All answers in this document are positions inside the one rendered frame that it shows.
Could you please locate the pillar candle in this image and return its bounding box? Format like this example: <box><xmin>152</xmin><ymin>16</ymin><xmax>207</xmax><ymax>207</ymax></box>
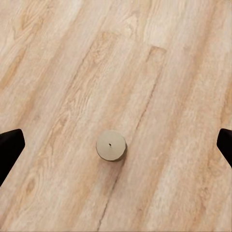
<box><xmin>96</xmin><ymin>130</ymin><xmax>128</xmax><ymax>162</ymax></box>

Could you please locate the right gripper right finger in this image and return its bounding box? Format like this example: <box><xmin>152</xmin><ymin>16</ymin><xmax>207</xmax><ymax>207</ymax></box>
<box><xmin>217</xmin><ymin>128</ymin><xmax>232</xmax><ymax>167</ymax></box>

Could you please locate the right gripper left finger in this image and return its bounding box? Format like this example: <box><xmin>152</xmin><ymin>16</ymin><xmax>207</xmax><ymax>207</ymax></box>
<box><xmin>0</xmin><ymin>129</ymin><xmax>25</xmax><ymax>186</ymax></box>

